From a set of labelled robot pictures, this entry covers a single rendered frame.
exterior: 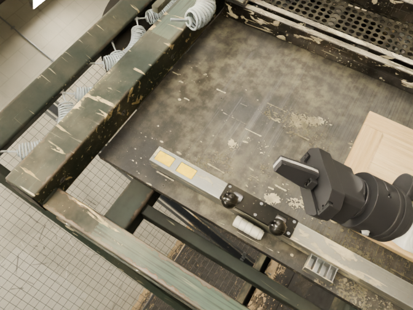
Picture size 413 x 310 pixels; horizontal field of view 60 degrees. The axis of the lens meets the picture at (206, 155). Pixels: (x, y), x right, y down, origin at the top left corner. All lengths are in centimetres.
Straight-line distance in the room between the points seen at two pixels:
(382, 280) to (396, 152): 37
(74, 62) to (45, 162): 71
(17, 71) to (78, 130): 487
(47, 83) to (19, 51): 441
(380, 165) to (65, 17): 562
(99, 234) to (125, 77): 45
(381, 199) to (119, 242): 59
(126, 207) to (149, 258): 20
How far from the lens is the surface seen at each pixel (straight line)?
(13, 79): 582
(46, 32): 611
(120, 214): 102
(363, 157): 110
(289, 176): 52
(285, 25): 129
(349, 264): 94
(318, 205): 52
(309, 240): 93
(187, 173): 96
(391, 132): 118
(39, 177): 98
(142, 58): 113
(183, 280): 87
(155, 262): 88
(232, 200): 80
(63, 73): 159
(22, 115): 153
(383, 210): 56
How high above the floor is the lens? 184
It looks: 13 degrees down
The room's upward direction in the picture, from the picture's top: 49 degrees counter-clockwise
